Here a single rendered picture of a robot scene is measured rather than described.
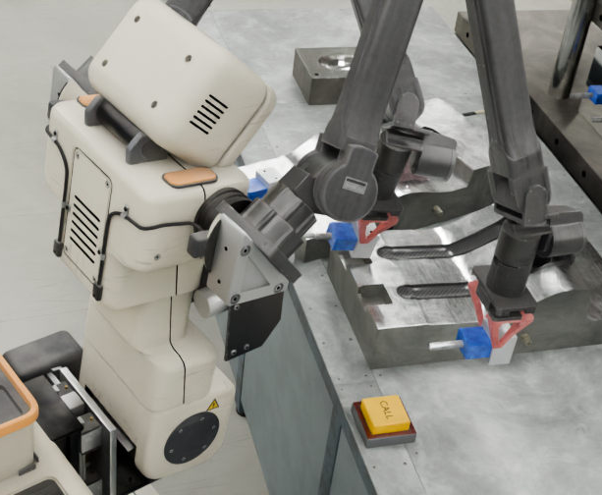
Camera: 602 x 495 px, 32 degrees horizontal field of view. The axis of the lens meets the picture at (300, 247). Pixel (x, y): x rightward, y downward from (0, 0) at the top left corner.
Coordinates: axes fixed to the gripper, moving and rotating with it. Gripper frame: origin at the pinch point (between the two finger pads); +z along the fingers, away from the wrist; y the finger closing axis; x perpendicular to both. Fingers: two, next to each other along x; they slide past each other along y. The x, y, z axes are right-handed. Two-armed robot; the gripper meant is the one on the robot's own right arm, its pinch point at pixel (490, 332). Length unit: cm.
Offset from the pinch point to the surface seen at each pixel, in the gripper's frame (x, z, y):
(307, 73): 0, 8, 99
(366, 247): 10.9, 3.0, 26.6
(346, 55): -11, 8, 107
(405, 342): 8.5, 10.0, 10.0
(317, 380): 15.1, 34.5, 27.6
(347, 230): 14.1, 0.7, 28.8
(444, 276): -2.5, 6.8, 22.1
